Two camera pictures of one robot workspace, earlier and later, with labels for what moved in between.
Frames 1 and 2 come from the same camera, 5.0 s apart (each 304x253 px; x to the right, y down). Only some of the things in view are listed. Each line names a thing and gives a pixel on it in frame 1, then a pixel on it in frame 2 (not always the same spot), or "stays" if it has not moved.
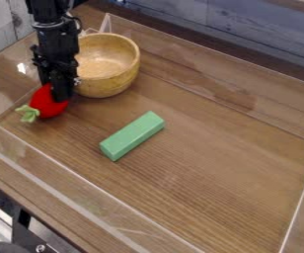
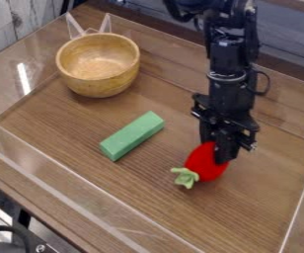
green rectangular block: x=131 y=135 stays
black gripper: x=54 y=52 to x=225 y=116
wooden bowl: x=107 y=62 stays
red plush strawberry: x=43 y=105 to x=201 y=163
